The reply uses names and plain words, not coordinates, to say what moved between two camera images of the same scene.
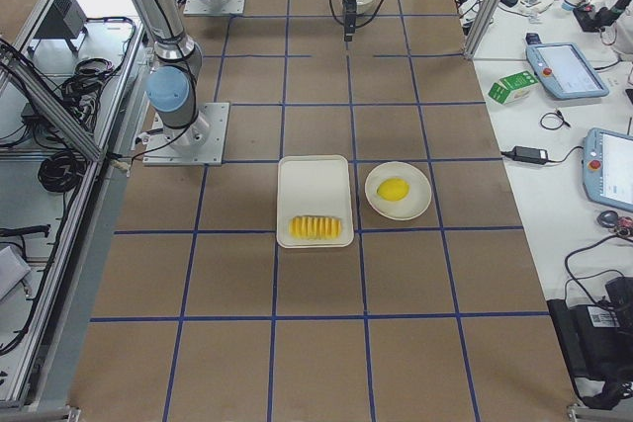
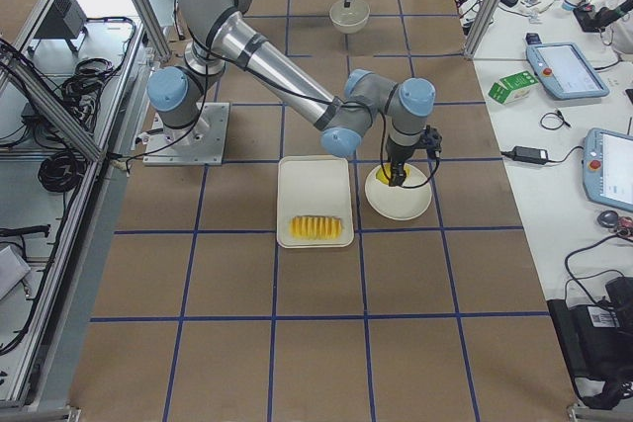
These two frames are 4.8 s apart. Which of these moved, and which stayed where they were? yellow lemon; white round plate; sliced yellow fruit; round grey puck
Moved: yellow lemon
Stayed: round grey puck; white round plate; sliced yellow fruit
